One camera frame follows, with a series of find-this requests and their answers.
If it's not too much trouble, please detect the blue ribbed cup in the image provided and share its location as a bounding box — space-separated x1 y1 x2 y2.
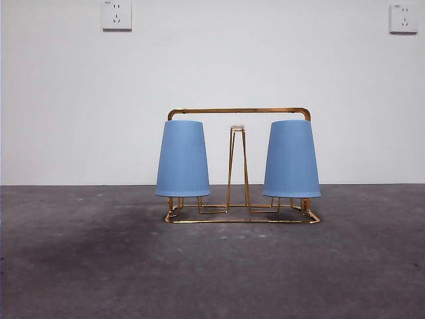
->
262 120 321 199
154 120 212 198

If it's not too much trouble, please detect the gold wire cup rack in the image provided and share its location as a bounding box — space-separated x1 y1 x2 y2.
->
164 106 322 224

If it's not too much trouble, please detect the white wall socket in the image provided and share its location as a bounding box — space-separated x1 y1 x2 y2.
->
101 0 133 33
389 3 418 35

